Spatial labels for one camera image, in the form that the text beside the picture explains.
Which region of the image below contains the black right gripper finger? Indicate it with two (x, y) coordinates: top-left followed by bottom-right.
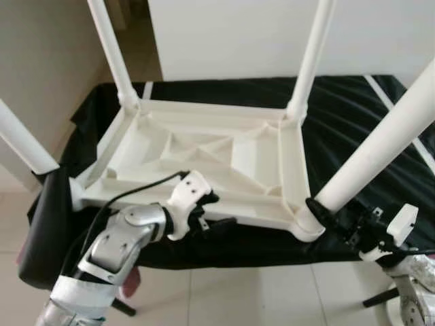
(305, 197), (336, 230)

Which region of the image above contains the pink cloth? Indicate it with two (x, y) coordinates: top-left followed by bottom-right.
(120, 266), (142, 300)

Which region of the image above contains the white plastic table leg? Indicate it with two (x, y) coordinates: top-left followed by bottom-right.
(86, 0), (141, 111)
(285, 0), (338, 124)
(314, 60), (435, 213)
(0, 98), (60, 176)

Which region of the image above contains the white plastic table top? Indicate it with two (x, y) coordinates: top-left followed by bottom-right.
(68, 98), (326, 242)

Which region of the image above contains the white round floor base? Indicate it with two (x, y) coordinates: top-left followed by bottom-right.
(384, 299), (408, 326)

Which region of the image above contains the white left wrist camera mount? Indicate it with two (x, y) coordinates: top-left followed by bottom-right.
(165, 170), (213, 242)

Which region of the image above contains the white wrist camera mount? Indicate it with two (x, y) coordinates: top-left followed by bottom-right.
(359, 204), (419, 263)
(165, 170), (213, 242)

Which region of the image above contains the black metal table leg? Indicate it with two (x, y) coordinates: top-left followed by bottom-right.
(111, 297), (137, 317)
(362, 288), (402, 308)

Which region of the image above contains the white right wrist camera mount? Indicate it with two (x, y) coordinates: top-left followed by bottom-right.
(359, 204), (419, 263)

